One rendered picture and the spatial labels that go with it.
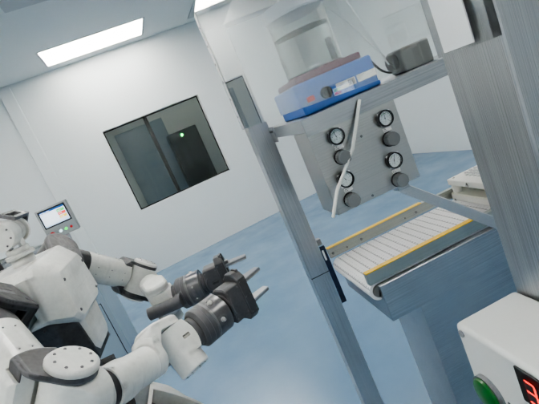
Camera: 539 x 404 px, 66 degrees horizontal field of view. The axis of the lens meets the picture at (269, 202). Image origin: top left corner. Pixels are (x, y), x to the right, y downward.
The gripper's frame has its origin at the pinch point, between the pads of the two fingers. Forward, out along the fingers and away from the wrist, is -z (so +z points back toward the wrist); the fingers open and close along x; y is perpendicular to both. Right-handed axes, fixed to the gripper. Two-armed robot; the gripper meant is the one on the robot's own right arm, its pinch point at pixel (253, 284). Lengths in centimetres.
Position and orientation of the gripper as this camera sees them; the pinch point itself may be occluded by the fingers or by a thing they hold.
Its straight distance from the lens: 101.8
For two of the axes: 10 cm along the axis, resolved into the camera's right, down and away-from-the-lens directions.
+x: 3.9, 9.0, 1.9
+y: 6.5, -1.2, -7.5
